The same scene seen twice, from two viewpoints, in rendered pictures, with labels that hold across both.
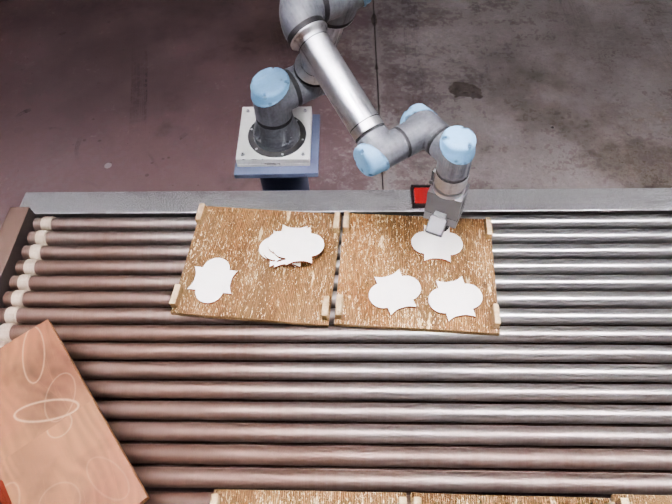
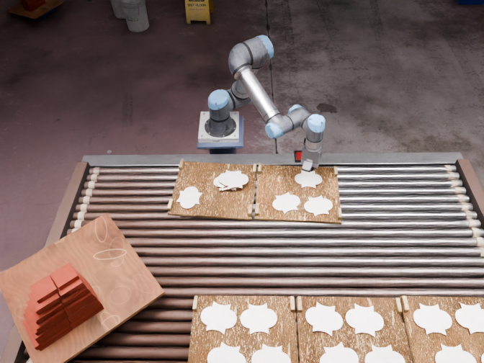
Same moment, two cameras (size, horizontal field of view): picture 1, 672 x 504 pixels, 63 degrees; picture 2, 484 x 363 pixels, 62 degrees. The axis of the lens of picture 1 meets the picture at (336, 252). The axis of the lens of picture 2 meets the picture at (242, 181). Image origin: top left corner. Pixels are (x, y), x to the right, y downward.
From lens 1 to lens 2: 0.61 m
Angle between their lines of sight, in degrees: 7
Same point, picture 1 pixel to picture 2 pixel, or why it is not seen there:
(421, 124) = (298, 114)
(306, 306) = (239, 209)
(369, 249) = (272, 182)
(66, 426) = (120, 261)
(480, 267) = (331, 191)
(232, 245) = (199, 181)
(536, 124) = (369, 127)
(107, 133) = (108, 132)
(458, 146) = (316, 123)
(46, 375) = (108, 238)
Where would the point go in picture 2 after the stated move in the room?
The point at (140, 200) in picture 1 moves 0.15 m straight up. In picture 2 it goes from (147, 158) to (141, 139)
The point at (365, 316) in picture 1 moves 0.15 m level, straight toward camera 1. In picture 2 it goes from (271, 214) to (271, 241)
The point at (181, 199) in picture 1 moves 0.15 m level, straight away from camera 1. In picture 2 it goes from (169, 158) to (160, 142)
